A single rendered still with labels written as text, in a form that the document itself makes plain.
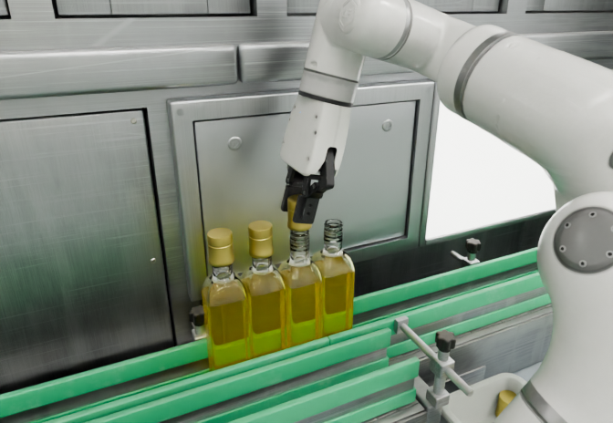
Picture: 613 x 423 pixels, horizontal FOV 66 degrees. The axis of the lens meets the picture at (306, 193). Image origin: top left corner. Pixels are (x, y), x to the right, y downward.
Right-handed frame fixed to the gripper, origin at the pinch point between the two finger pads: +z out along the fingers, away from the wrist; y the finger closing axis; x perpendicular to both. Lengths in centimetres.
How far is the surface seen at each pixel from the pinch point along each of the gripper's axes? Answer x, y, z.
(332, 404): 5.1, 13.4, 23.8
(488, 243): 61, -16, 11
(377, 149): 19.9, -12.7, -7.3
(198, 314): -9.8, -5.0, 20.7
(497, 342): 45, 6, 22
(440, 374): 20.4, 16.0, 18.6
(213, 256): -11.2, 0.6, 8.3
